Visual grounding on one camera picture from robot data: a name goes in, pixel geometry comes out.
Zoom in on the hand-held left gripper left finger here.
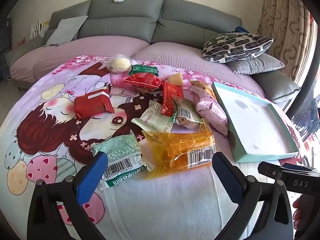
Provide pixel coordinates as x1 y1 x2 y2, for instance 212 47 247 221
27 151 110 240

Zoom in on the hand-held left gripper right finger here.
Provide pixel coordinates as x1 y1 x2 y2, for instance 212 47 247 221
211 151 294 240

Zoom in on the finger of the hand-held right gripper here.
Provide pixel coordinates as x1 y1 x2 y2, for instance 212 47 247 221
258 161 284 179
282 163 320 174

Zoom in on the mint green barcode packet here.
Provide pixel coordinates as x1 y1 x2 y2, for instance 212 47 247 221
90 130 155 189

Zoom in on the teal cardboard box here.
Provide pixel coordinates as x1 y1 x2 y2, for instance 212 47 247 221
211 81 299 163

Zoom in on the orange translucent snack packet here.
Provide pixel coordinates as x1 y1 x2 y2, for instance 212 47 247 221
141 119 217 179

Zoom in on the pink snack packet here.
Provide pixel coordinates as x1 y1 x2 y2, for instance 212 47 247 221
194 94 229 137

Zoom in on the square red snack packet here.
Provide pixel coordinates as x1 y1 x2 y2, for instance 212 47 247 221
74 89 115 120

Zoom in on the clear barcode snack packet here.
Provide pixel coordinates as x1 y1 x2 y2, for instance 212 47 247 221
172 96 203 129

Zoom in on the white green-edged snack packet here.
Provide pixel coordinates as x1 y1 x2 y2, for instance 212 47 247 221
131 100 177 133

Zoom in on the yellow and red cake packet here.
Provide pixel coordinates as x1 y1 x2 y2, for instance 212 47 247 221
190 79 218 103

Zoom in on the long red snack packet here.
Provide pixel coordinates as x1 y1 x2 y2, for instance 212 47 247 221
161 81 184 117

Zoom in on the red flower print snack packet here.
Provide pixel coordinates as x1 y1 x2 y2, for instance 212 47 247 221
122 72 163 90

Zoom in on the white heart-shaped snack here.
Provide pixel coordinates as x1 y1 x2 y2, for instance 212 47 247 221
167 72 184 84

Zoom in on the person's right hand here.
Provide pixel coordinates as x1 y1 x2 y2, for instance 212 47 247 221
292 197 305 228

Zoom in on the printed blanket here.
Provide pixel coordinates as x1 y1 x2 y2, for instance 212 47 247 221
0 55 320 240

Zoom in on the grey velvet pillow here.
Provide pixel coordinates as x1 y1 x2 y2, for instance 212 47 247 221
226 54 285 75

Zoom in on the white bun in clear packet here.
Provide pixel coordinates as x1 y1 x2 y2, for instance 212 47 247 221
100 54 138 74

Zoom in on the green snack packet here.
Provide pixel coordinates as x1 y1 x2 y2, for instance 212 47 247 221
129 64 160 77

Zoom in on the pink sofa cover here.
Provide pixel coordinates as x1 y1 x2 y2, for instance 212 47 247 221
132 42 267 98
9 35 150 83

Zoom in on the black and white patterned pillow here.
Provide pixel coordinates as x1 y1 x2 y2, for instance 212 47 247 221
202 32 274 62

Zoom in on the light grey pillow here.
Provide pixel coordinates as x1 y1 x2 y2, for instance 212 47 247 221
42 15 88 47

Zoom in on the beige patterned curtain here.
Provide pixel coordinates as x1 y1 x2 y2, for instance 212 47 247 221
257 0 315 85

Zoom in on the grey sofa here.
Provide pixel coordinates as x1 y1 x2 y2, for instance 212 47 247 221
5 0 302 103

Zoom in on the white frame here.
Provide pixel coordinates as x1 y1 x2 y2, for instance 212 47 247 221
30 22 42 39

